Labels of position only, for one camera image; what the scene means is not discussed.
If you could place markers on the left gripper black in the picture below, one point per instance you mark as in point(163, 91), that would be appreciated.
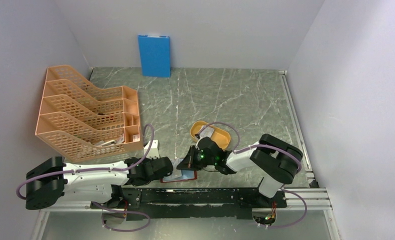
point(156, 178)

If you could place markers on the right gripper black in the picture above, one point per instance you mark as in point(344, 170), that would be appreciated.
point(188, 163)

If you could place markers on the yellow oval tray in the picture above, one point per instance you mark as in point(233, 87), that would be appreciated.
point(221, 137)

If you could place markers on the red leather card holder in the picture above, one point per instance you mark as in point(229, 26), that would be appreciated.
point(179, 175)

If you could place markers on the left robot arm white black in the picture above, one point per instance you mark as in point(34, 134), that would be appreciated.
point(55, 181)

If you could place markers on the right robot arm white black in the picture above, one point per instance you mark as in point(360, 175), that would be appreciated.
point(280, 161)

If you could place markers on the silver VIP credit card stack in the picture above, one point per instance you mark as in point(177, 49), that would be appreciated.
point(206, 132)

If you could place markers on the orange mesh file organizer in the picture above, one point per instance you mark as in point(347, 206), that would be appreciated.
point(83, 122)

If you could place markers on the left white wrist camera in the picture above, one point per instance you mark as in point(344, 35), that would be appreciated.
point(151, 150)

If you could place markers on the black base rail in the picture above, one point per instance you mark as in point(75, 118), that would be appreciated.
point(164, 203)

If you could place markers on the aluminium frame rail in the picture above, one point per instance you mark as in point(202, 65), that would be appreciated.
point(308, 170)

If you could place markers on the blue folder against wall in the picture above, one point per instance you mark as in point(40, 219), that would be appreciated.
point(155, 55)

